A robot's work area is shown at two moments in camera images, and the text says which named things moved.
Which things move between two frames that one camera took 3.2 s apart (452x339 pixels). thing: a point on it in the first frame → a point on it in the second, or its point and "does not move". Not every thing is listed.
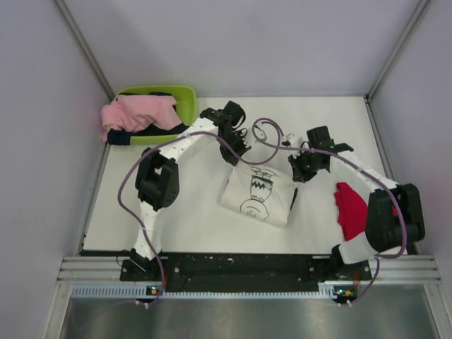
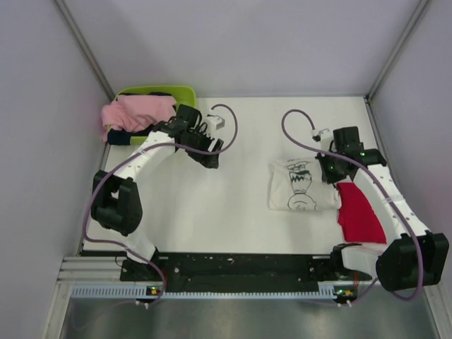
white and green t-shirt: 261,191 → 297,184
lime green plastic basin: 186,97 does not move
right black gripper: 299,174 → 329,178
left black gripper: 243,146 → 208,160
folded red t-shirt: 352,210 does not move
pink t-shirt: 130,112 does not move
